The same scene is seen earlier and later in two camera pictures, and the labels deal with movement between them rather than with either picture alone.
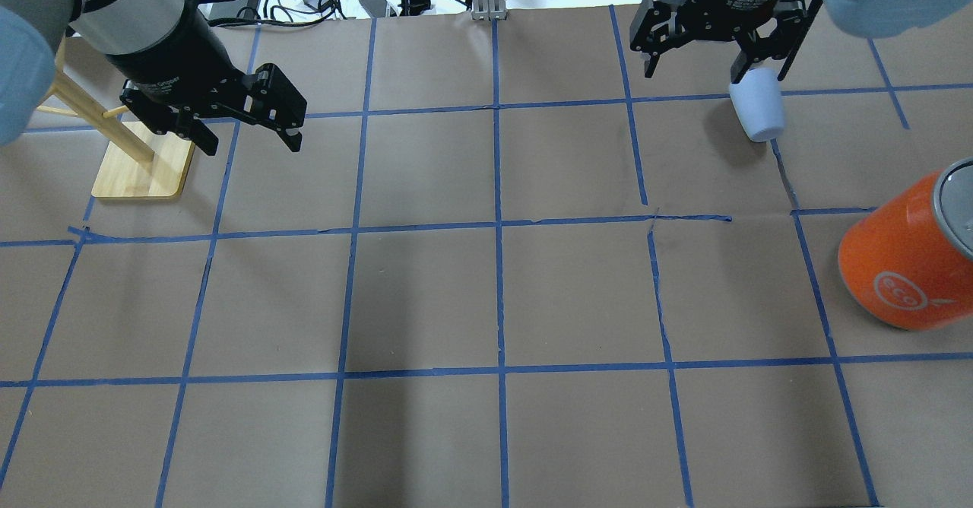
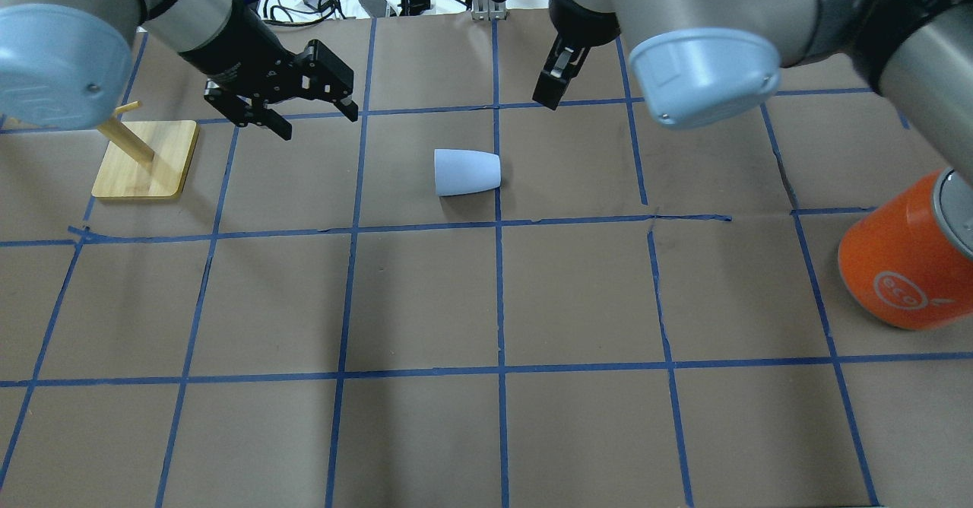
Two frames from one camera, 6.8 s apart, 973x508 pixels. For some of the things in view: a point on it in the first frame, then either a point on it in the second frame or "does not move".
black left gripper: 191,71 to 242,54
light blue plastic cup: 758,100 to 458,172
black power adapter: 372,0 does not move
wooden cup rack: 153,167 does not move
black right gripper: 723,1 to 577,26
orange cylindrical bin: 908,261 does not move
